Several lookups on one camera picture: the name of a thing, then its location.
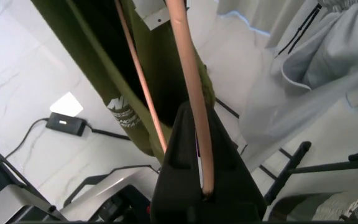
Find green garment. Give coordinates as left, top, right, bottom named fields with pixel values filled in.
left=31, top=0, right=216, bottom=164

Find white curtain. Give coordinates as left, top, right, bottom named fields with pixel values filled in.
left=216, top=0, right=323, bottom=49

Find black clothes rack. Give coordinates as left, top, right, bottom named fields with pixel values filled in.
left=214, top=98, right=358, bottom=206

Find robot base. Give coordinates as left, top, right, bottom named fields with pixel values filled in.
left=0, top=135, right=161, bottom=222

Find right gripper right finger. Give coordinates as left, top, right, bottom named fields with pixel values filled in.
left=206, top=105, right=267, bottom=223

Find pale grey shorts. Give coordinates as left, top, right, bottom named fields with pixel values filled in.
left=239, top=0, right=358, bottom=172

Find black power adapter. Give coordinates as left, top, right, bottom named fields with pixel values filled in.
left=4, top=111, right=132, bottom=159

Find white laundry basket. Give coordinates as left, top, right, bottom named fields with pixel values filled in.
left=268, top=190, right=358, bottom=222

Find pink clothes hanger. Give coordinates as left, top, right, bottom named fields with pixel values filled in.
left=114, top=0, right=214, bottom=197

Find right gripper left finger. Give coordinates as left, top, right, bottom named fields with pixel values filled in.
left=150, top=101, right=204, bottom=223

